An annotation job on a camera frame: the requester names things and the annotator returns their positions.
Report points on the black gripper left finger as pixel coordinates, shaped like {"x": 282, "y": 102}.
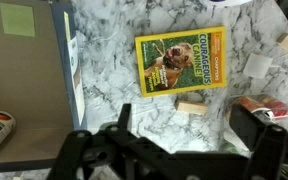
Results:
{"x": 125, "y": 116}

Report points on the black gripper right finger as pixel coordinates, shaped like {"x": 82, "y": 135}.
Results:
{"x": 244, "y": 121}

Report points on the yellow dog cover book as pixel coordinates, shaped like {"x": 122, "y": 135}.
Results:
{"x": 180, "y": 61}

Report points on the green bottle with red cap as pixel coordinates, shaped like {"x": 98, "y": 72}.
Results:
{"x": 265, "y": 104}

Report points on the blue open cardboard box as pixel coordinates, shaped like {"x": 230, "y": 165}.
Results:
{"x": 27, "y": 83}

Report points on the green sticky note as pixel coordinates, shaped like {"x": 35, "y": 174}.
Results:
{"x": 17, "y": 19}

